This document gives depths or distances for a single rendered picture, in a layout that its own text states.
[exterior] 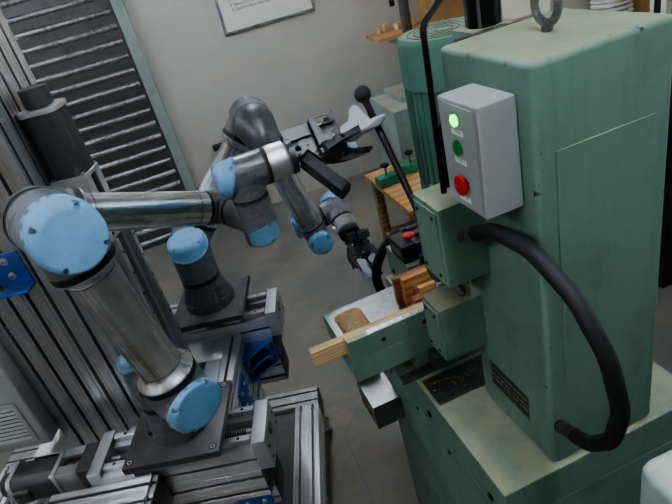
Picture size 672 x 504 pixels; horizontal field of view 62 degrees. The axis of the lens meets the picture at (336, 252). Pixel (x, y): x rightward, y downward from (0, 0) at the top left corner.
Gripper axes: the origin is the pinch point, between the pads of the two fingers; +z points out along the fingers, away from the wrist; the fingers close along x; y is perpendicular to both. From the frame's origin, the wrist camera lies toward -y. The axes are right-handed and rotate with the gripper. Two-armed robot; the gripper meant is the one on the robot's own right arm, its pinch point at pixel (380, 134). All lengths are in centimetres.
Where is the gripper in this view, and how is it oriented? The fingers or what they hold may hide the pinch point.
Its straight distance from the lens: 119.8
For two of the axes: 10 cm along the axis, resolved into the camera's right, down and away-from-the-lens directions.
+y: -3.9, -9.0, 1.8
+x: -1.0, 2.4, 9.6
